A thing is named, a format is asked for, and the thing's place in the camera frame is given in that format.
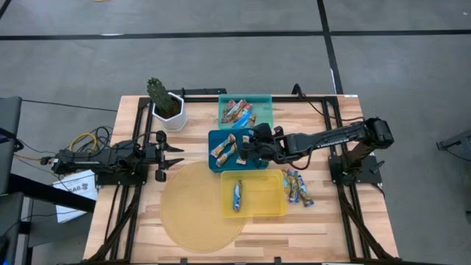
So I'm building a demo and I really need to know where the yellow floor cable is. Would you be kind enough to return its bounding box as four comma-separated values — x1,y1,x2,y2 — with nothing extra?
68,131,98,174

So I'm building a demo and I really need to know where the bright blue granola bar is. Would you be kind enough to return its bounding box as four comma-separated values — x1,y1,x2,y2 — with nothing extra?
232,179,244,213
232,110,255,130

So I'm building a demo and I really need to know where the dark grey equipment stand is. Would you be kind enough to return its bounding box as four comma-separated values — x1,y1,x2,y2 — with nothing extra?
433,128,471,194

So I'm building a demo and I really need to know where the black aluminium table frame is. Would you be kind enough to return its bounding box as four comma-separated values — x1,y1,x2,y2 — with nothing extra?
86,87,400,265

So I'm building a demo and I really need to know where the white hexagonal plant pot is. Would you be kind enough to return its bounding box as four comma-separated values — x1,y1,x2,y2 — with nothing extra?
151,91,188,133

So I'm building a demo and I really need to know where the grey padded chair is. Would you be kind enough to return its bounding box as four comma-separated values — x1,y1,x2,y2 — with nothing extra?
0,96,23,196

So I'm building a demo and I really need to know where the white printed cardboard box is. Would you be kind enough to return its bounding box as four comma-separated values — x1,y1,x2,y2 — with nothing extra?
52,169,99,225

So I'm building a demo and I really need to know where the snack bars right pile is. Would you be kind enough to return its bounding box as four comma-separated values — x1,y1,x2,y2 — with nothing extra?
296,174,316,208

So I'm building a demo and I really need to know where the teal translucent plastic bin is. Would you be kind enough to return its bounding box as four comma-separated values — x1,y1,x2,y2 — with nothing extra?
217,93,275,133

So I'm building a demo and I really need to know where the black desk bar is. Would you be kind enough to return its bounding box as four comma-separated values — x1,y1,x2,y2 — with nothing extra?
7,172,97,213

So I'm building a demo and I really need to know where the dark blue plastic bin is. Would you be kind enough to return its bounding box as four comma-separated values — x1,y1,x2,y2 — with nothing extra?
208,128,270,174

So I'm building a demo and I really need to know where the green cactus plant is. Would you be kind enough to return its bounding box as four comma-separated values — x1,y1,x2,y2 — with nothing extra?
146,77,180,119

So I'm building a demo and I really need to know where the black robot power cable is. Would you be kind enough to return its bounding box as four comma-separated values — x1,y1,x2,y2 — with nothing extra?
292,83,365,122

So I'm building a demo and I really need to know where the yellow translucent plastic bin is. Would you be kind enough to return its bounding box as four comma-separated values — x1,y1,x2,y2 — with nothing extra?
220,168,288,219

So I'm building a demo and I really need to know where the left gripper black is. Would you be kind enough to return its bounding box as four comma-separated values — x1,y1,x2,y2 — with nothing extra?
143,130,185,183

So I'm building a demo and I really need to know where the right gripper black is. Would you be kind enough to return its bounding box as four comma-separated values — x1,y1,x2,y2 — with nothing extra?
239,122,286,166

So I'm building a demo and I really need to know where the red orange granola bar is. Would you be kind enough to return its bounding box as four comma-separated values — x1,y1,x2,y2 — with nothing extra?
220,99,236,124
226,99,248,123

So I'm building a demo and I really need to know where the thin black floor cable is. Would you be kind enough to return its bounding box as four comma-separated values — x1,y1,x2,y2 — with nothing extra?
21,99,118,112

